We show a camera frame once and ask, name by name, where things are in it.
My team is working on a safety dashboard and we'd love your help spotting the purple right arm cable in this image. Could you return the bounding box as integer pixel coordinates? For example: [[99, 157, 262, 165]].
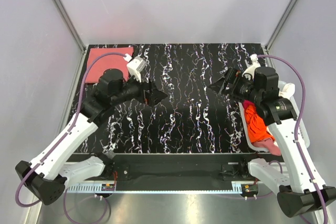
[[256, 55, 329, 224]]

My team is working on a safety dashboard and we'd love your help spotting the slotted grey cable duct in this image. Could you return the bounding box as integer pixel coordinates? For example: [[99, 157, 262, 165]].
[[67, 183, 115, 194]]

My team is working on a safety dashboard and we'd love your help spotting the white t shirt in basket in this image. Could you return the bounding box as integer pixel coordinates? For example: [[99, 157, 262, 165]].
[[279, 83, 296, 100]]

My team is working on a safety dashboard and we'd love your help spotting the black marble pattern mat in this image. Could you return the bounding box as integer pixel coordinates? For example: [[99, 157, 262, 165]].
[[77, 43, 264, 154]]

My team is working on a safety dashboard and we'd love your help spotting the white plastic laundry basket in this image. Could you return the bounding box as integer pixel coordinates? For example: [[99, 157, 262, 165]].
[[237, 79, 310, 154]]

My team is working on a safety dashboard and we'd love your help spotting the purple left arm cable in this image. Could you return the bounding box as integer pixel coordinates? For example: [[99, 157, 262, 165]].
[[15, 52, 132, 223]]

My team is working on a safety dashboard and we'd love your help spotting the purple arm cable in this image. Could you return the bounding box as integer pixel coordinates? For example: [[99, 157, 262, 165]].
[[15, 52, 132, 223], [256, 55, 329, 224]]

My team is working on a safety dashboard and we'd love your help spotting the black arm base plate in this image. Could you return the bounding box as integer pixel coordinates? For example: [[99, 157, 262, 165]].
[[113, 153, 258, 193]]

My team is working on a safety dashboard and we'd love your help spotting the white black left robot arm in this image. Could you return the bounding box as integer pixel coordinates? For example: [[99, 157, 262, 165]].
[[15, 69, 167, 207]]

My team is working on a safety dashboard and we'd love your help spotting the magenta t shirt in basket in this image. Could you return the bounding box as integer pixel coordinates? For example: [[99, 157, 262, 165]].
[[243, 100, 253, 109]]

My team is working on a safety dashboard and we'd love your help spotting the right aluminium frame post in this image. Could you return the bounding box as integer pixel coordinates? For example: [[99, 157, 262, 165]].
[[265, 0, 299, 51]]

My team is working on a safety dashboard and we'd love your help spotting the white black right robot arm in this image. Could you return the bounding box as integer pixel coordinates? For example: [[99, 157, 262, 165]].
[[208, 67, 335, 217]]

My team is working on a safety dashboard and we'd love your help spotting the dusty pink t shirt in basket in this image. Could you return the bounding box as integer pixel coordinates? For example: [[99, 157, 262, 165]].
[[253, 138, 281, 156]]

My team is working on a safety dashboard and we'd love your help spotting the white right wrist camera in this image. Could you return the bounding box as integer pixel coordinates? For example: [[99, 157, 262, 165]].
[[243, 54, 261, 81]]

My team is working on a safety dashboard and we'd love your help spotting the left aluminium frame post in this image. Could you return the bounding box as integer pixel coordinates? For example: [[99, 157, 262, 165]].
[[52, 0, 86, 52]]

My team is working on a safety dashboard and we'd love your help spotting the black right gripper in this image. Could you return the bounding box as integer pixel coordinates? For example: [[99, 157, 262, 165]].
[[208, 67, 262, 105]]

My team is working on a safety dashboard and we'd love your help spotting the aluminium frame post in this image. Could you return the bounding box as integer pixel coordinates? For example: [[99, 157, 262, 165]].
[[265, 0, 299, 51], [52, 0, 86, 52]]

